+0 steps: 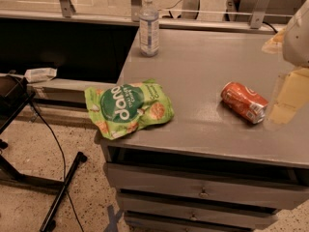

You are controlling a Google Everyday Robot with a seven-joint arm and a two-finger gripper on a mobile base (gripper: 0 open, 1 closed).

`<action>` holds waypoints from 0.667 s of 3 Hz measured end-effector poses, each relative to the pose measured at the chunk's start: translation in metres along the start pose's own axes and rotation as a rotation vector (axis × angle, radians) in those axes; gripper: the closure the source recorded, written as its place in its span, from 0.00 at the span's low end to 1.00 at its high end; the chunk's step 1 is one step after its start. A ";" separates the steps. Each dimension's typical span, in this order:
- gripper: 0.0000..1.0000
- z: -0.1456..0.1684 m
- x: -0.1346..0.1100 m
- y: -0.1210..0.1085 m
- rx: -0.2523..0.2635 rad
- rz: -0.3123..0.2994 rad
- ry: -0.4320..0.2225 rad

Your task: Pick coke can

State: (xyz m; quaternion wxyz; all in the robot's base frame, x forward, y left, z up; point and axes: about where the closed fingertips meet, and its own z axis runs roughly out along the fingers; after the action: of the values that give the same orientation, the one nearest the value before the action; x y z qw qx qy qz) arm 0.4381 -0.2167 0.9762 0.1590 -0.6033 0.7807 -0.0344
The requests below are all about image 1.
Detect bottom grey drawer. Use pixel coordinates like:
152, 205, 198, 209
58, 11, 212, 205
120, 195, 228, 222
124, 212, 255, 232

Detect white crumpled packet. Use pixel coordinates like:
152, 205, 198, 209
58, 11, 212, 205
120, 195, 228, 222
24, 68, 57, 83

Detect metal railing bracket right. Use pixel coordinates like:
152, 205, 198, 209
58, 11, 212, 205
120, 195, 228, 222
249, 0, 270, 29

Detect grey drawer cabinet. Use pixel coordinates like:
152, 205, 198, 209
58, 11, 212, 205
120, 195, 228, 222
99, 28, 309, 232

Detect grey drawer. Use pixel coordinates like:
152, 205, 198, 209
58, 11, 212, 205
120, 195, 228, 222
124, 212, 255, 232
117, 193, 277, 229
104, 162, 309, 210

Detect red coke can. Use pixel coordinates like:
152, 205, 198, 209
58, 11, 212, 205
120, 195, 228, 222
221, 82, 268, 124

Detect black stand frame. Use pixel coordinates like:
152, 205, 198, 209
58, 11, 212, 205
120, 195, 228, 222
0, 74, 87, 232

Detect clear plastic water bottle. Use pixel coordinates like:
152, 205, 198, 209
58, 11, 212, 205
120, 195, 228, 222
139, 0, 159, 56

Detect black cable on floor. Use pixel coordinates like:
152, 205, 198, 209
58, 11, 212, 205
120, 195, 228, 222
29, 101, 85, 232

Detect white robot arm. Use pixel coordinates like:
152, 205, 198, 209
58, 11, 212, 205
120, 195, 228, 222
282, 0, 309, 68

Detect metal railing bracket middle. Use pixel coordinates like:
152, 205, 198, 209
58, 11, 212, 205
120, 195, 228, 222
130, 0, 142, 22

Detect metal railing bracket left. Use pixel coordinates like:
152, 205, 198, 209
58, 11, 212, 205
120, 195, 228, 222
59, 0, 75, 18

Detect middle grey drawer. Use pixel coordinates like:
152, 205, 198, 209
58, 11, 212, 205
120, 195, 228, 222
117, 193, 277, 229

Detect metal railing bracket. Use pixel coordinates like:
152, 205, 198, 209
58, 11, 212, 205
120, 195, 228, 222
249, 0, 270, 29
130, 0, 142, 22
59, 0, 75, 18

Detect green chip bag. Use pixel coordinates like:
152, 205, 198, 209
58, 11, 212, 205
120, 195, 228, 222
84, 79, 174, 140

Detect top grey drawer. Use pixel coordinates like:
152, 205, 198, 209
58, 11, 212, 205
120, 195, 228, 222
104, 162, 309, 210

